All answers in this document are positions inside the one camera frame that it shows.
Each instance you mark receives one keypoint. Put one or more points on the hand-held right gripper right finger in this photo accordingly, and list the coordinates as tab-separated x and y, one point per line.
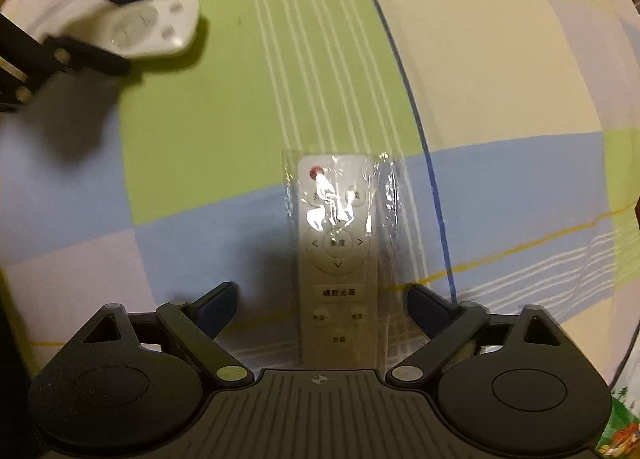
425	306

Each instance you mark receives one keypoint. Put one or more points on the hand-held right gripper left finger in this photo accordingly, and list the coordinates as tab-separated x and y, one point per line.
220	306

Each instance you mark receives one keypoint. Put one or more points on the small white remote control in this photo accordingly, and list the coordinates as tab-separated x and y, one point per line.
155	24

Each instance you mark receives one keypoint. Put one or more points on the long white remote control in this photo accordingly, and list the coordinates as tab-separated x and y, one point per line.
337	264

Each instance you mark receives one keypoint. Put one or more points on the checked tablecloth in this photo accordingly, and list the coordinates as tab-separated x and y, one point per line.
200	114

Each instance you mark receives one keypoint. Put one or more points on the green cartoon printed bag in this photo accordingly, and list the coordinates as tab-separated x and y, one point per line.
622	424

